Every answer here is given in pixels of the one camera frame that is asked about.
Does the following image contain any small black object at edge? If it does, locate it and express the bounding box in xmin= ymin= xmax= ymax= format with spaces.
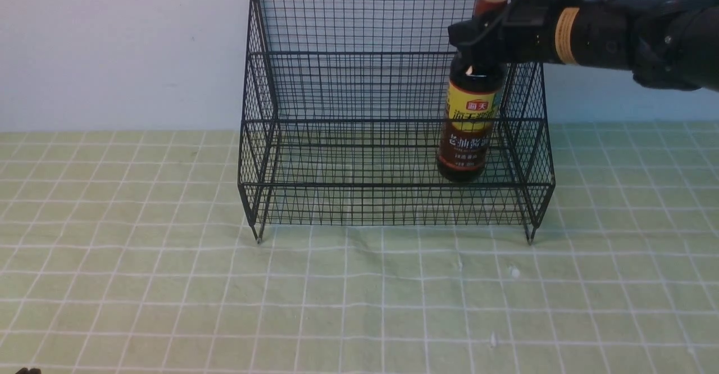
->
xmin=16 ymin=367 xmax=43 ymax=374

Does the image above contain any green checkered tablecloth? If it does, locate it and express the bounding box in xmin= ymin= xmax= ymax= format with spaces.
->
xmin=1 ymin=122 xmax=717 ymax=373

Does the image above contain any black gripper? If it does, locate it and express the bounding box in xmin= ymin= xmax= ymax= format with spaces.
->
xmin=448 ymin=0 xmax=583 ymax=64

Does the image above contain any black wire mesh rack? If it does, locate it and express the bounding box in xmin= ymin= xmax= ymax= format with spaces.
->
xmin=237 ymin=0 xmax=556 ymax=243

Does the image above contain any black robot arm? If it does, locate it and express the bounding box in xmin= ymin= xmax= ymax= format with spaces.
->
xmin=448 ymin=0 xmax=718 ymax=92

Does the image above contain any dark soy sauce bottle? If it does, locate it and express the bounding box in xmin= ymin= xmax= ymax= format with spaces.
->
xmin=436 ymin=0 xmax=509 ymax=183

